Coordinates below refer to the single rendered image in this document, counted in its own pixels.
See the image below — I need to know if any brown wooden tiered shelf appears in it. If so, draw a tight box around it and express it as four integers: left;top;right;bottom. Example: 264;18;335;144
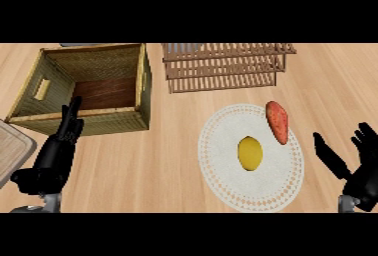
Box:
161;43;298;95

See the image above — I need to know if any pale wooden cutting board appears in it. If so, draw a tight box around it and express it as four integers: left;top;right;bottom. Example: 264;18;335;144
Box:
0;119;38;190

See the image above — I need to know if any yellow lemon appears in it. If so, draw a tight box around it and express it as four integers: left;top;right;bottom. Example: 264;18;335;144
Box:
236;135;264;172

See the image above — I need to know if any square wicker basket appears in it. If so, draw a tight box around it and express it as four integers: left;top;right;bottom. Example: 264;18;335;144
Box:
4;43;153;137

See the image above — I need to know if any white round placemat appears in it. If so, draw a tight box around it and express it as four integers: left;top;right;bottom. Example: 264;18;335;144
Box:
196;103;305;213

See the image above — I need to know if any orange sweet potato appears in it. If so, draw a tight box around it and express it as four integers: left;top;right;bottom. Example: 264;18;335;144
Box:
264;100;291;146

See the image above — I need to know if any grey flat object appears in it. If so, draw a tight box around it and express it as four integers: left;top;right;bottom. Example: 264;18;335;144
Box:
59;43;108;48

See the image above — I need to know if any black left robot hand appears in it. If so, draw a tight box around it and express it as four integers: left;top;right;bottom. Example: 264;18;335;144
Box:
9;96;85;197

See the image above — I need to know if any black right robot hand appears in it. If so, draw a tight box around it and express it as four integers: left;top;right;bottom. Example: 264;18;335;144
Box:
311;122;378;213

